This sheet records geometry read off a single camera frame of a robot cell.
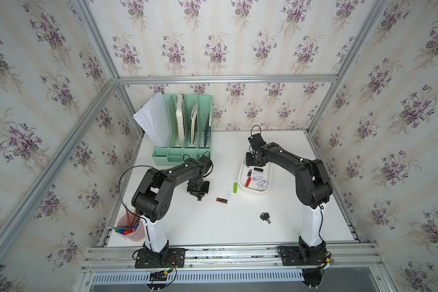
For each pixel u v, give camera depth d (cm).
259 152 74
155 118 96
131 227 76
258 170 101
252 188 92
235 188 94
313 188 53
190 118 98
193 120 98
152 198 49
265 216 82
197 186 79
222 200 90
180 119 95
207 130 107
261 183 95
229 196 91
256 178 96
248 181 96
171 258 72
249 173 99
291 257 73
